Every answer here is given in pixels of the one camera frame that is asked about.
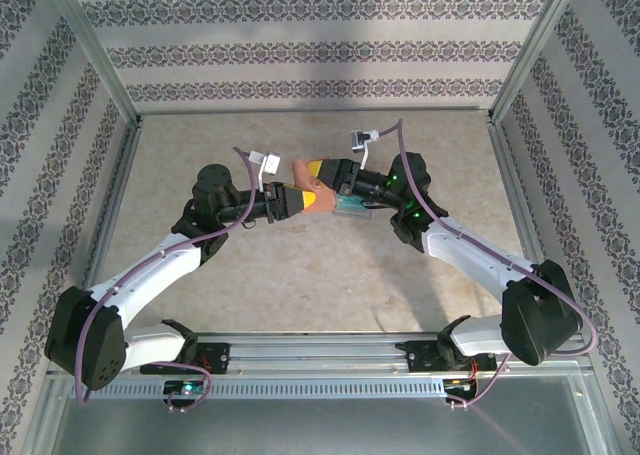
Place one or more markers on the clear plastic card box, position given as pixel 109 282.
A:
pixel 350 216

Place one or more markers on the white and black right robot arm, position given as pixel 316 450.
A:
pixel 475 255

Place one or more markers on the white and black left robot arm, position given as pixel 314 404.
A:
pixel 150 270

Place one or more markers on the teal credit card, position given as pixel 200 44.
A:
pixel 352 206

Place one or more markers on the small circuit board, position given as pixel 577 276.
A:
pixel 457 384
pixel 187 389

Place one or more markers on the grey metal panel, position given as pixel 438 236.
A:
pixel 320 430

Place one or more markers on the aluminium back rail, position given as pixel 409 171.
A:
pixel 310 110

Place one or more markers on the aluminium side rail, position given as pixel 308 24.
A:
pixel 515 200
pixel 107 230

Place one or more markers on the long aluminium mounting rail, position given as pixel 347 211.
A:
pixel 310 350

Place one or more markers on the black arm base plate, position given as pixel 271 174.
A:
pixel 220 357
pixel 415 355

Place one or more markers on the aluminium frame post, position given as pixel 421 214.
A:
pixel 535 50
pixel 97 50

